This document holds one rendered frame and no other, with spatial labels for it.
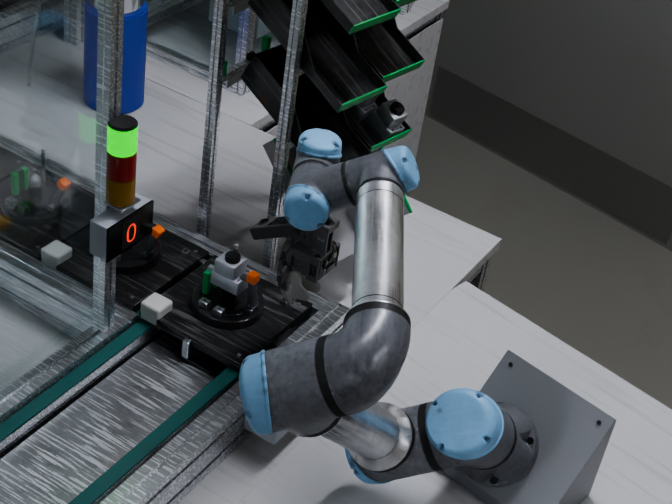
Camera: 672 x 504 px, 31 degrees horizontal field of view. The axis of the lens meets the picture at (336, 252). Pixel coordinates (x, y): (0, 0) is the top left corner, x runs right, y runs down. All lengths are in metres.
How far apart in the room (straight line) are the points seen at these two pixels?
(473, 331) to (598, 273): 1.86
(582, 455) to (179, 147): 1.35
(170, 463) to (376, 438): 0.36
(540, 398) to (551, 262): 2.20
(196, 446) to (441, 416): 0.42
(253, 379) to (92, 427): 0.56
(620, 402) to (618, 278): 1.91
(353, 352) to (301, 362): 0.07
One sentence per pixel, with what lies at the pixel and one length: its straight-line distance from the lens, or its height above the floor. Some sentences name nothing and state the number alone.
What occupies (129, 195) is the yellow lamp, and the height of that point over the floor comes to 1.28.
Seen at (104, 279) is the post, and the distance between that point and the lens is 2.25.
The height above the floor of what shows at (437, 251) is 0.86.
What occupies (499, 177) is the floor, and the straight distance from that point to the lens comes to 4.82.
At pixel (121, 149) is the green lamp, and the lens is 2.06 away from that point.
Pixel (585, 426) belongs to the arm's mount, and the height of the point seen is 1.03.
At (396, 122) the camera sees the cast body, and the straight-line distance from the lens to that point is 2.51.
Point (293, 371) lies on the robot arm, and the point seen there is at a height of 1.35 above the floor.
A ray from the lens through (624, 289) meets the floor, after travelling 4.39.
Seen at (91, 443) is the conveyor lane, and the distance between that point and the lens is 2.18.
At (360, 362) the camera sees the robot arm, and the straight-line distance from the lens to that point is 1.66.
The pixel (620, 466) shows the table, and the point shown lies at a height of 0.86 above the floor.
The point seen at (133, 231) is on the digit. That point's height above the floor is 1.20.
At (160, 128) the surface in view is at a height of 0.86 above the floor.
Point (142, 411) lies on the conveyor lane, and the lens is 2.23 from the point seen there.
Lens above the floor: 2.47
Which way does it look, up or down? 36 degrees down
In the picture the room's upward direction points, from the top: 9 degrees clockwise
